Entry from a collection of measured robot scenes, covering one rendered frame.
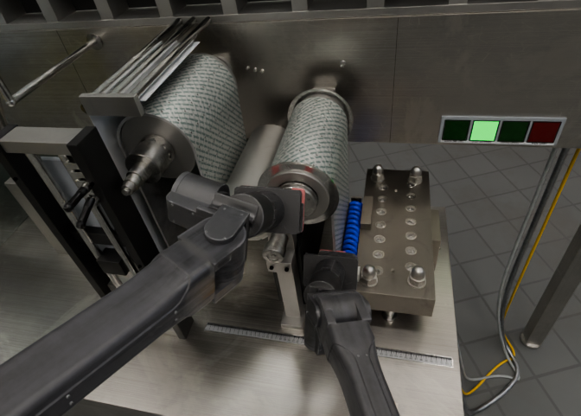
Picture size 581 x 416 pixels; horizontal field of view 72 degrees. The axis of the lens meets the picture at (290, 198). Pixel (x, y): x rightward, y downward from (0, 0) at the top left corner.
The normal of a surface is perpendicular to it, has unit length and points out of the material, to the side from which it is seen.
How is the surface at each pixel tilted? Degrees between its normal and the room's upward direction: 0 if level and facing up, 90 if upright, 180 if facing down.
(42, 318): 0
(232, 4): 90
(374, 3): 90
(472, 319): 0
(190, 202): 14
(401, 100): 90
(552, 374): 0
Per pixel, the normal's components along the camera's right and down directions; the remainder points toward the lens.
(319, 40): -0.21, 0.67
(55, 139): -0.11, -0.73
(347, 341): 0.13, -0.78
